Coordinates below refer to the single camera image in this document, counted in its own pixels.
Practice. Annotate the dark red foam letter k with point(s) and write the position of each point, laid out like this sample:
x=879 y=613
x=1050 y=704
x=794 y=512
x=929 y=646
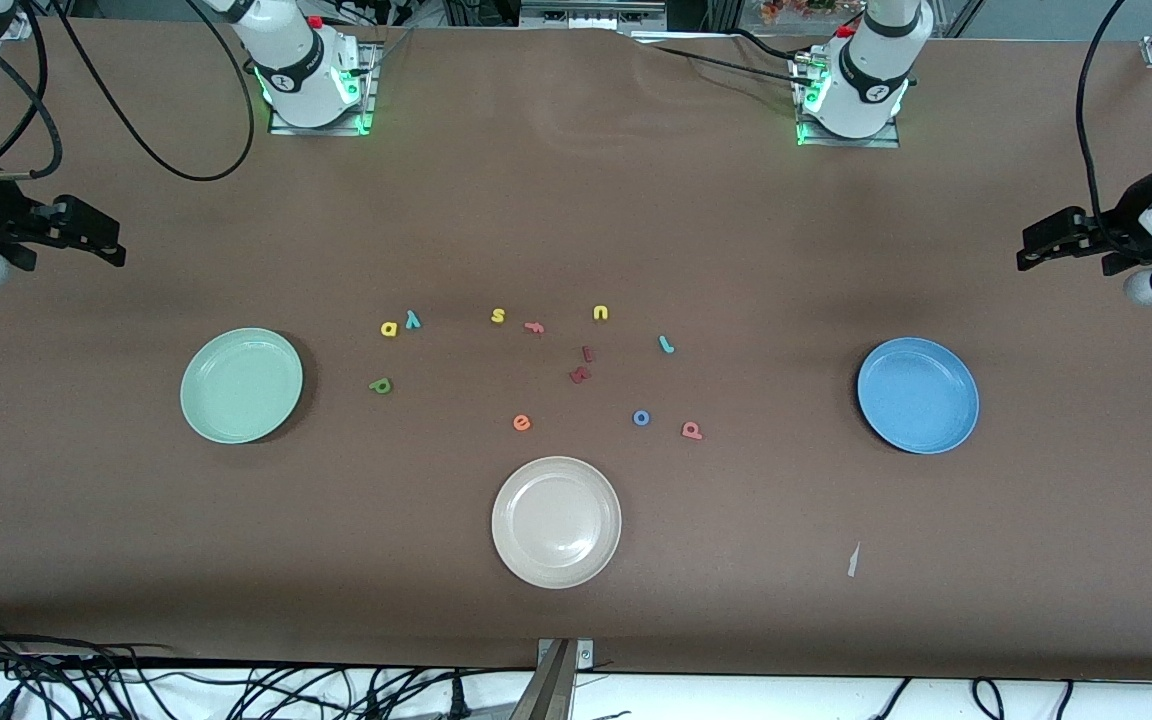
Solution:
x=580 y=375

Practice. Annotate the blue round plate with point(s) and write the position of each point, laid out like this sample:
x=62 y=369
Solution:
x=918 y=398

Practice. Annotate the brown table cover mat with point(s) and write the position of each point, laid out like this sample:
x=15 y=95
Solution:
x=576 y=200

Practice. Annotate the grey power strip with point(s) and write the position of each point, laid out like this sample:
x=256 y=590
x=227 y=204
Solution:
x=591 y=12

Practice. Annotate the metal camera mounting post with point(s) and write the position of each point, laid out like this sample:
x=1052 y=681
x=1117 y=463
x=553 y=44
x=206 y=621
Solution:
x=556 y=690

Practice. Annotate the metal corner bracket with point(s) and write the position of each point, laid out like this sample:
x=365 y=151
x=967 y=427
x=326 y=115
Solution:
x=21 y=28

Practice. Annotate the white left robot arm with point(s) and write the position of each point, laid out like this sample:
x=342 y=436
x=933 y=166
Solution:
x=866 y=80

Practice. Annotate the beige round plate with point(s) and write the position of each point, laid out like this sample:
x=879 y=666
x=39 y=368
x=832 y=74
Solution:
x=556 y=525

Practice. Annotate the white paper scrap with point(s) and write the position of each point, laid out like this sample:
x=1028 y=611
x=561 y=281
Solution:
x=853 y=560

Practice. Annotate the light green round plate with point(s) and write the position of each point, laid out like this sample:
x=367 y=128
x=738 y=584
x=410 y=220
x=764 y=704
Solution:
x=241 y=390

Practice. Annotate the orange artificial flowers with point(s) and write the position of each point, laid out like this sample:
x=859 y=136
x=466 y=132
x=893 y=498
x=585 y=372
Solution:
x=796 y=8

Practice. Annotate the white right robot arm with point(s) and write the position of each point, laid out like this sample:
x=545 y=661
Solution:
x=301 y=70

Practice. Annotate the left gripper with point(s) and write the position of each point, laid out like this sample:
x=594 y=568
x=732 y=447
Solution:
x=1122 y=222

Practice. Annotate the dark green foam letter p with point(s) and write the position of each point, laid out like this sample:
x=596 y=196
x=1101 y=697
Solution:
x=381 y=385

